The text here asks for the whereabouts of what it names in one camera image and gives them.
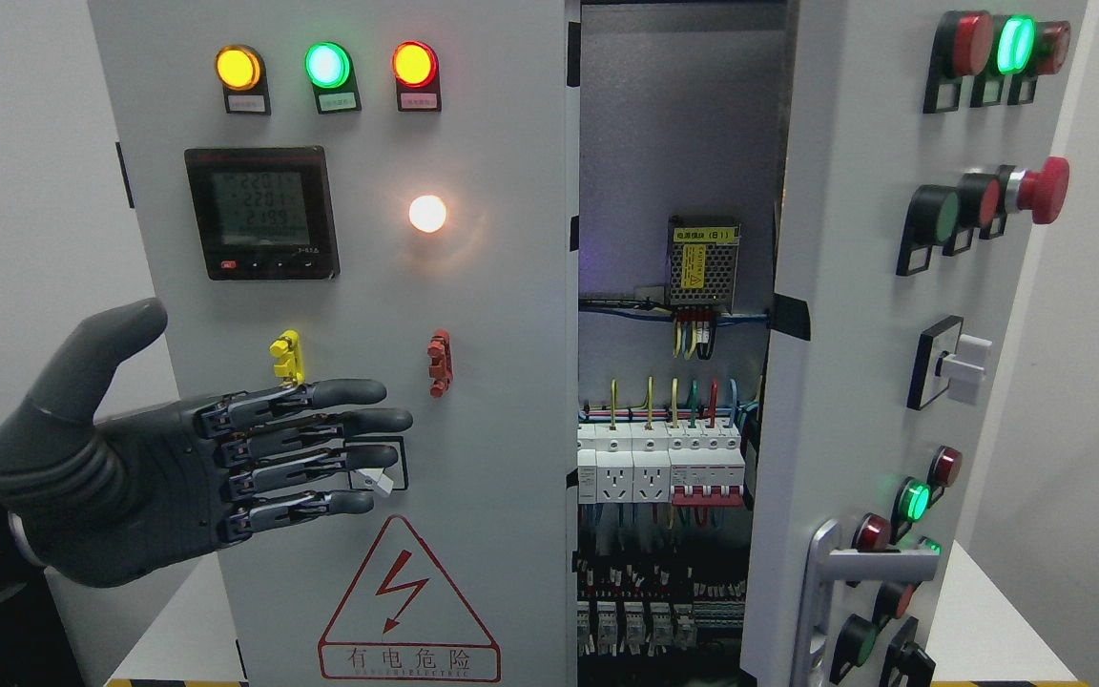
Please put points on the white socket breaker row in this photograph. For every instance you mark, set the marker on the white socket breaker row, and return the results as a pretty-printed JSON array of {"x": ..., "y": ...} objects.
[{"x": 628, "y": 463}]

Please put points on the yellow terminal connector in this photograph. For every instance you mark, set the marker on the yellow terminal connector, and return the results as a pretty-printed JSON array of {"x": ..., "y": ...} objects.
[{"x": 286, "y": 351}]

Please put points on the grey cabinet door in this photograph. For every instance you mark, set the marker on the grey cabinet door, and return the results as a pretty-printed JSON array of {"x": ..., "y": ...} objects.
[
  {"x": 488, "y": 461},
  {"x": 899, "y": 114}
]

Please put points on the red indicator light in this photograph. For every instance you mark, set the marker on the red indicator light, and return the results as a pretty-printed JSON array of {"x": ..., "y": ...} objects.
[{"x": 416, "y": 70}]

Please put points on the black box on floor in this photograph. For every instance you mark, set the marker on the black box on floor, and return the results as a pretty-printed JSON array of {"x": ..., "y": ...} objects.
[{"x": 34, "y": 649}]

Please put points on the metal mesh power supply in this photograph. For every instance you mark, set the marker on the metal mesh power supply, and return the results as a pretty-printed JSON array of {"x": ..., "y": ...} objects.
[{"x": 702, "y": 259}]

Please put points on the white selector switch right door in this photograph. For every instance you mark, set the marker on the white selector switch right door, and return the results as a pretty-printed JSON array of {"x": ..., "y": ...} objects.
[{"x": 948, "y": 361}]

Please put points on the red handled circuit breaker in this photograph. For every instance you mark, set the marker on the red handled circuit breaker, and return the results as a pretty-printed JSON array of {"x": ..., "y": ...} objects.
[{"x": 707, "y": 468}]

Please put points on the yellow indicator light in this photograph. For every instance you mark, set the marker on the yellow indicator light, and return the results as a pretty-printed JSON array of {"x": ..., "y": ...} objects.
[{"x": 242, "y": 74}]

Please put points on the red electric hazard sticker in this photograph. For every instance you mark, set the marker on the red electric hazard sticker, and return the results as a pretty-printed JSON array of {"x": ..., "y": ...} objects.
[{"x": 404, "y": 619}]

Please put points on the dark grey robot left hand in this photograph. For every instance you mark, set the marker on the dark grey robot left hand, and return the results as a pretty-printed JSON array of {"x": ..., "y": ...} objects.
[{"x": 105, "y": 503}]

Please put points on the green indicator light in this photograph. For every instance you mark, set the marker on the green indicator light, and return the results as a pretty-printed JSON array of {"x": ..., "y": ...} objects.
[{"x": 331, "y": 73}]

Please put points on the white rotary selector switch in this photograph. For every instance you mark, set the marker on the white rotary selector switch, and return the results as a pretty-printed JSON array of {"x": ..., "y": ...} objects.
[{"x": 384, "y": 481}]

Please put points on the red terminal connector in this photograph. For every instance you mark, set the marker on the red terminal connector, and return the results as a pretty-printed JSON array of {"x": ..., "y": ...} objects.
[{"x": 440, "y": 367}]

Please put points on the red emergency stop button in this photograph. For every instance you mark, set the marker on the red emergency stop button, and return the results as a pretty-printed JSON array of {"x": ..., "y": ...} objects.
[{"x": 1040, "y": 191}]

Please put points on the white glowing indicator light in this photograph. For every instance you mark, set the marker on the white glowing indicator light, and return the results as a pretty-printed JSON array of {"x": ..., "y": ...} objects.
[{"x": 427, "y": 213}]

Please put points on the lower relay terminal row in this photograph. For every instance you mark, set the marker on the lower relay terminal row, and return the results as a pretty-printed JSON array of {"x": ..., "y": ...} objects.
[{"x": 645, "y": 606}]

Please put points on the silver door handle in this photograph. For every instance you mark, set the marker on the silver door handle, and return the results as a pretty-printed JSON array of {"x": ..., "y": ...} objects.
[{"x": 821, "y": 653}]

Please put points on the black digital power meter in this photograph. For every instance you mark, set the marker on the black digital power meter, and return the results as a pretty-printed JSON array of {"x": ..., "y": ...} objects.
[{"x": 264, "y": 213}]

